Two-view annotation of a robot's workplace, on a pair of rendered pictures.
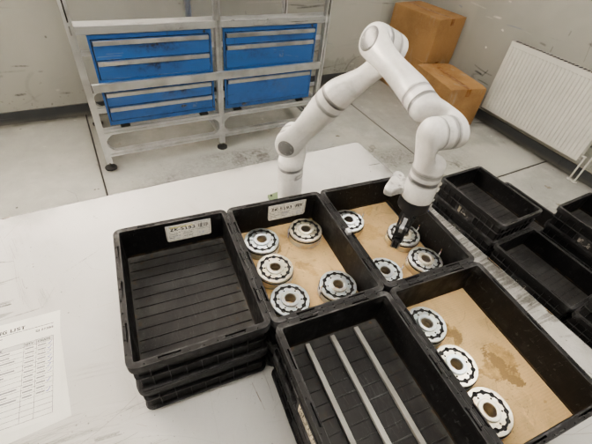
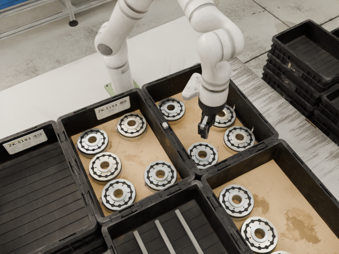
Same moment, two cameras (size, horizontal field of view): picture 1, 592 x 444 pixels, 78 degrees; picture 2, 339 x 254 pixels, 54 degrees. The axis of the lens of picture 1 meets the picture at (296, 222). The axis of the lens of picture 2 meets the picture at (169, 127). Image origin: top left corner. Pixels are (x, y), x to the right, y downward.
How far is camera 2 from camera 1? 0.25 m
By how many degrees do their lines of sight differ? 11
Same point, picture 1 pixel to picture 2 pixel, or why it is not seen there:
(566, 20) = not seen: outside the picture
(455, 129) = (228, 43)
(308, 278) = (136, 170)
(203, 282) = (45, 186)
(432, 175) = (217, 82)
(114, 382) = not seen: outside the picture
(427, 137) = (203, 55)
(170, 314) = (19, 219)
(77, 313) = not seen: outside the picture
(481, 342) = (285, 208)
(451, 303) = (262, 175)
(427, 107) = (204, 20)
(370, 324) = (189, 205)
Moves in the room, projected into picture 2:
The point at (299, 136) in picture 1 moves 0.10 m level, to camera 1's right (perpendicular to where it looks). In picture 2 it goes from (113, 39) to (143, 39)
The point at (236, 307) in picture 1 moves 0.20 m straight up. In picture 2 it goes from (74, 206) to (56, 175)
